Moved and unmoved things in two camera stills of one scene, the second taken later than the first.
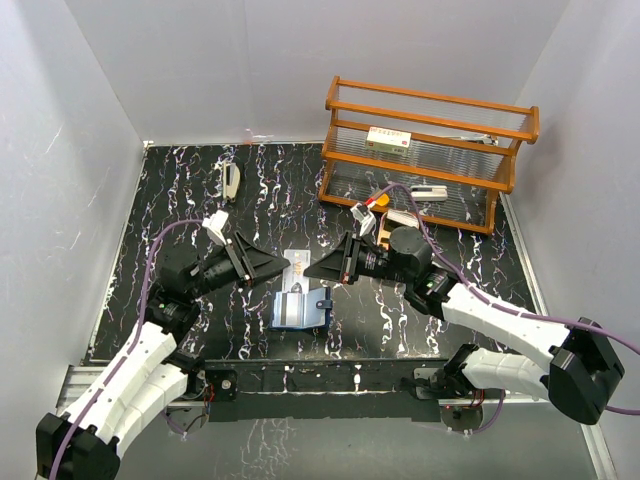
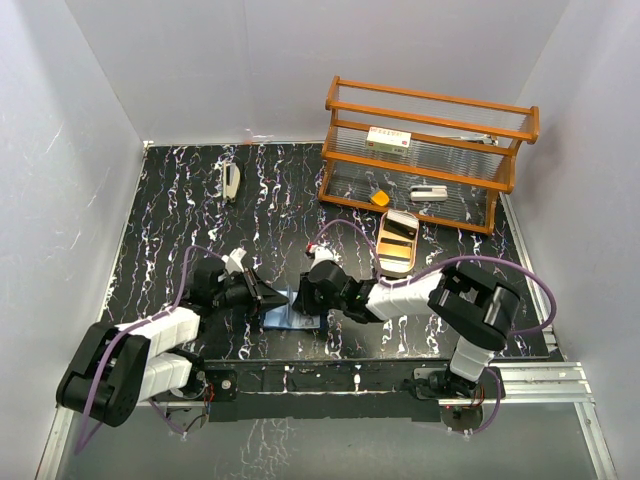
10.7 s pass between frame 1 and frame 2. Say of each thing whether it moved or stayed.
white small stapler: stayed
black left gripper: moved
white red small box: stayed
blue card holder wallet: stayed
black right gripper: moved
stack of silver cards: stayed
